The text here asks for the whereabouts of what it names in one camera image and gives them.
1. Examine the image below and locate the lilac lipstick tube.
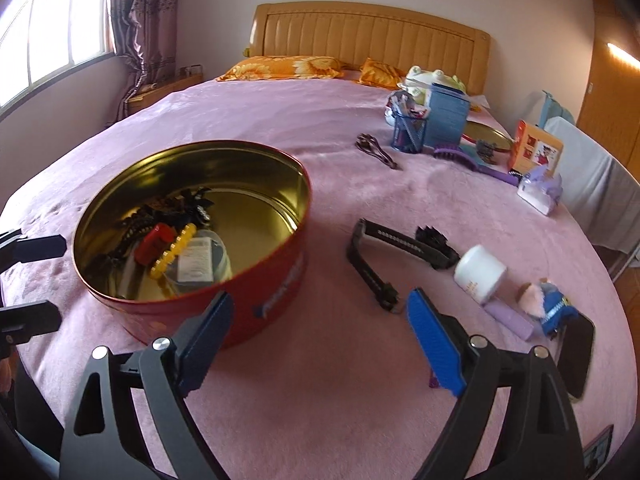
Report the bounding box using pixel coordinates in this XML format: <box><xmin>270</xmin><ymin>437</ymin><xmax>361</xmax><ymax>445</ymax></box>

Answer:
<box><xmin>484</xmin><ymin>298</ymin><xmax>535</xmax><ymax>340</ymax></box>

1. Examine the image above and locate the black claw hair clip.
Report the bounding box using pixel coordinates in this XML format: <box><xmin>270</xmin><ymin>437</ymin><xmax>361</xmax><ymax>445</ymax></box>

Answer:
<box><xmin>93</xmin><ymin>205</ymin><xmax>168</xmax><ymax>271</ymax></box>

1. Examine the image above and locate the red jewelry box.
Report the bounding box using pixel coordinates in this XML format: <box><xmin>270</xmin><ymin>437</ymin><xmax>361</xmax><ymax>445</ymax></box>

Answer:
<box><xmin>134</xmin><ymin>223</ymin><xmax>177</xmax><ymax>266</ymax></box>

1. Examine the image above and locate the yellow bead bracelet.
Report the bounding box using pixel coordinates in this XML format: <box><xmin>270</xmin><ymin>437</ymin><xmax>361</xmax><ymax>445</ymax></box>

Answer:
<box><xmin>148</xmin><ymin>222</ymin><xmax>199</xmax><ymax>281</ymax></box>

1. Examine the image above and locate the white cream jar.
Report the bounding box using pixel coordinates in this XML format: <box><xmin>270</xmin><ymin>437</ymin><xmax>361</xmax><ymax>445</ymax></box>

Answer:
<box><xmin>454</xmin><ymin>245</ymin><xmax>508</xmax><ymax>306</ymax></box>

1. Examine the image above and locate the black pearl hair clip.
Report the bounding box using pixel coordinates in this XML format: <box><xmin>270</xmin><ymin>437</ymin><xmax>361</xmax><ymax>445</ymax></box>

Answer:
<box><xmin>177</xmin><ymin>186</ymin><xmax>214</xmax><ymax>228</ymax></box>

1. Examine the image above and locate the clear round plastic case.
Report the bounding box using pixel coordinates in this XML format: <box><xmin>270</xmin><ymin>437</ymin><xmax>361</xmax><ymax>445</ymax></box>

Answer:
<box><xmin>164</xmin><ymin>229</ymin><xmax>232</xmax><ymax>295</ymax></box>

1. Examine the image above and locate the black wristwatch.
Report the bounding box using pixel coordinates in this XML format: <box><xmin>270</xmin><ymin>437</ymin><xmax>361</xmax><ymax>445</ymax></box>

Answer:
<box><xmin>346</xmin><ymin>218</ymin><xmax>460</xmax><ymax>314</ymax></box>

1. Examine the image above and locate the pink smartphone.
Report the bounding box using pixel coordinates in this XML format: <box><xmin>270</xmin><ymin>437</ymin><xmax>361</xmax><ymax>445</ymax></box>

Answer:
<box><xmin>582</xmin><ymin>425</ymin><xmax>614</xmax><ymax>479</ymax></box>

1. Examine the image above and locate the silver power bank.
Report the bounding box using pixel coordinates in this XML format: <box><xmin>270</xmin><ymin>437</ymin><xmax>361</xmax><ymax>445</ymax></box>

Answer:
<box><xmin>556</xmin><ymin>314</ymin><xmax>596</xmax><ymax>400</ymax></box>

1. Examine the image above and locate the red round tin box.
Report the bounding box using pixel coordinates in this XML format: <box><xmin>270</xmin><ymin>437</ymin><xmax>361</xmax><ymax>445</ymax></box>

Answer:
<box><xmin>74</xmin><ymin>140</ymin><xmax>311</xmax><ymax>346</ymax></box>

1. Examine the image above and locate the wooden nightstand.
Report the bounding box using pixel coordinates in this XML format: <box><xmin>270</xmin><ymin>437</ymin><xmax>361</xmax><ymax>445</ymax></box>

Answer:
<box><xmin>125</xmin><ymin>64</ymin><xmax>204</xmax><ymax>116</ymax></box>

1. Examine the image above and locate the pink bed blanket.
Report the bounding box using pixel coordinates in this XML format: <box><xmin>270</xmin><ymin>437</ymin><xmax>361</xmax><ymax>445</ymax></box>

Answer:
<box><xmin>1</xmin><ymin>80</ymin><xmax>638</xmax><ymax>479</ymax></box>

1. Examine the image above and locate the small black comb clip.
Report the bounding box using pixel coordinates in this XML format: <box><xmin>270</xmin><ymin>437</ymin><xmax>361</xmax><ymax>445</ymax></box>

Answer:
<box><xmin>414</xmin><ymin>226</ymin><xmax>449</xmax><ymax>254</ymax></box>

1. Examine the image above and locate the window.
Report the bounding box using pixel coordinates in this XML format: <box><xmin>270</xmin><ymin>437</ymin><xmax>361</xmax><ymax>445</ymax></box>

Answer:
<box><xmin>1</xmin><ymin>0</ymin><xmax>114</xmax><ymax>110</ymax></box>

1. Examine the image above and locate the purple tissue pack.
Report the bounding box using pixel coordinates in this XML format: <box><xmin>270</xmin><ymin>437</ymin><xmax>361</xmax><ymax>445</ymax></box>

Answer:
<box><xmin>516</xmin><ymin>165</ymin><xmax>563</xmax><ymax>216</ymax></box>

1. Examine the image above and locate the grey cloth drying rack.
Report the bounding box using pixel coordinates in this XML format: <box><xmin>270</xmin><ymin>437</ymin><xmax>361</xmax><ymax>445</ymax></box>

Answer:
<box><xmin>544</xmin><ymin>117</ymin><xmax>639</xmax><ymax>280</ymax></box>

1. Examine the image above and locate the purple curtain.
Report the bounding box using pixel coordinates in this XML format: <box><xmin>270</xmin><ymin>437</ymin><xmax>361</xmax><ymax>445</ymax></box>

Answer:
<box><xmin>108</xmin><ymin>0</ymin><xmax>179</xmax><ymax>119</ymax></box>

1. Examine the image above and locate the orange product box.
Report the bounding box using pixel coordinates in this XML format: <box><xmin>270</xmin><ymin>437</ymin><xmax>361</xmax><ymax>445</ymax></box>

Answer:
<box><xmin>508</xmin><ymin>120</ymin><xmax>564</xmax><ymax>176</ymax></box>

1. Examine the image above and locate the purple hair brush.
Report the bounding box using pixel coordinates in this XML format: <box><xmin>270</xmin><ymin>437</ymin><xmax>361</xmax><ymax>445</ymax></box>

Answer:
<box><xmin>432</xmin><ymin>145</ymin><xmax>520</xmax><ymax>188</ymax></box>

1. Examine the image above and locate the orange floral pillow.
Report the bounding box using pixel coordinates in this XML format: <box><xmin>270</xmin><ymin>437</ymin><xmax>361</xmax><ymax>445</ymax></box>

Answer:
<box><xmin>216</xmin><ymin>55</ymin><xmax>344</xmax><ymax>81</ymax></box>

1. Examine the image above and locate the gold tin lid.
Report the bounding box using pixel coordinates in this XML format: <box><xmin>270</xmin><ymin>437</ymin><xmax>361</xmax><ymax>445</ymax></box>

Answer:
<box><xmin>462</xmin><ymin>120</ymin><xmax>513</xmax><ymax>153</ymax></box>

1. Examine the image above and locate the blue mesh pen holder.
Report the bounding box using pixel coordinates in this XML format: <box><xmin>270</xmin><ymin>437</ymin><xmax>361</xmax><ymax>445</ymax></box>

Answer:
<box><xmin>390</xmin><ymin>112</ymin><xmax>427</xmax><ymax>154</ymax></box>

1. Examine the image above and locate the wooden wardrobe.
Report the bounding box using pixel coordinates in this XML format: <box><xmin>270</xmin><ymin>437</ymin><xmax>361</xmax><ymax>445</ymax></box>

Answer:
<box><xmin>577</xmin><ymin>0</ymin><xmax>639</xmax><ymax>177</ymax></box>

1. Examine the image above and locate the blue cardboard box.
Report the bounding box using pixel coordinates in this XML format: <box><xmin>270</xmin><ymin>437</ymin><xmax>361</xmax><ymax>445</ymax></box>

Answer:
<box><xmin>424</xmin><ymin>84</ymin><xmax>470</xmax><ymax>148</ymax></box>

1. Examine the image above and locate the green frog plush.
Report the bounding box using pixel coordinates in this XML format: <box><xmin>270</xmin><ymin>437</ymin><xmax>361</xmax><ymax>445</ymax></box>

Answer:
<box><xmin>398</xmin><ymin>65</ymin><xmax>466</xmax><ymax>104</ymax></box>

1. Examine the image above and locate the wooden headboard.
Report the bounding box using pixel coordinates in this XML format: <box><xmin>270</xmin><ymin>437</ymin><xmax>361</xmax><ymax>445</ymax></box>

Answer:
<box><xmin>244</xmin><ymin>1</ymin><xmax>491</xmax><ymax>96</ymax></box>

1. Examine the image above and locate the blue plush toy keychain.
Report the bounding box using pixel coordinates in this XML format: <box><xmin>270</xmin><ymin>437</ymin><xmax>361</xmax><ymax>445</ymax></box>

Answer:
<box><xmin>516</xmin><ymin>278</ymin><xmax>579</xmax><ymax>339</ymax></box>

